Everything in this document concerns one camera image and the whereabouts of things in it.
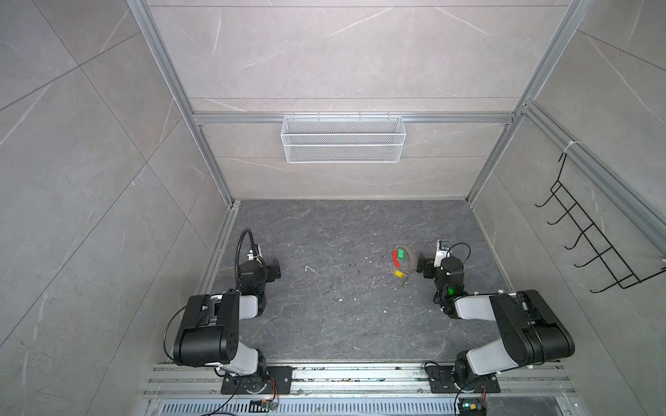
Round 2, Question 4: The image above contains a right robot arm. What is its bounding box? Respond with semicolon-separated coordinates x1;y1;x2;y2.
416;255;575;392

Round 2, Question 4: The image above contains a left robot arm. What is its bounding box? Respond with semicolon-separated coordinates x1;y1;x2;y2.
162;258;294;400

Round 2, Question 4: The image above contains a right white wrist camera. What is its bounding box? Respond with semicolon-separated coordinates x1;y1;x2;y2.
434;239;452;267

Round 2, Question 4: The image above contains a right black camera cable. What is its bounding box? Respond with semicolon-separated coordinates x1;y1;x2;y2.
446;241;472;263

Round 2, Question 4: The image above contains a left black corrugated cable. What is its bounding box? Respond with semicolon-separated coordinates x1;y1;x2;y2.
234;228;258;292

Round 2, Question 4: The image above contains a white wire mesh basket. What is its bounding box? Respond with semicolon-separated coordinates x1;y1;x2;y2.
280;115;407;164

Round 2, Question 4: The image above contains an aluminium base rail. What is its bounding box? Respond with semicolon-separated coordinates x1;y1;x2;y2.
131;362;586;415

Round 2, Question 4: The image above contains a black wire hook rack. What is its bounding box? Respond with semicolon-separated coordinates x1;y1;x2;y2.
534;153;665;294

